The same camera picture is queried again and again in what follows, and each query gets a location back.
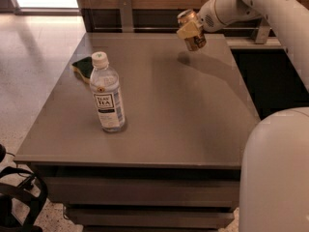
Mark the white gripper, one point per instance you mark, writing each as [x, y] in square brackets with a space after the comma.
[206, 19]

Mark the orange soda can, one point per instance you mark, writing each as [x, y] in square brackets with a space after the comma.
[195, 43]

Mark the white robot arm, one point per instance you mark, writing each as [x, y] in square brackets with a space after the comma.
[274, 179]

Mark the clear tea bottle white cap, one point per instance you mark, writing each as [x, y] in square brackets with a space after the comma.
[106, 89]

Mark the green yellow sponge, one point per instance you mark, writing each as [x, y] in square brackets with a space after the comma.
[84, 68]

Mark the grey drawer cabinet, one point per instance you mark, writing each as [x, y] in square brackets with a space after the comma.
[174, 167]

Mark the black chair base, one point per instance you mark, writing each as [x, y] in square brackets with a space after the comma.
[8, 222]

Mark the grey wall shelf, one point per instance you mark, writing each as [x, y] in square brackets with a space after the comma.
[248, 43]

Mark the left metal wall bracket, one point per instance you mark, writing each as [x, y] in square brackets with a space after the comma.
[126, 15]

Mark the metal wall bracket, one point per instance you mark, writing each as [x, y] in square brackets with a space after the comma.
[126, 15]
[261, 33]

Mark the right metal wall bracket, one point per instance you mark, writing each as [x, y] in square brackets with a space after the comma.
[261, 33]

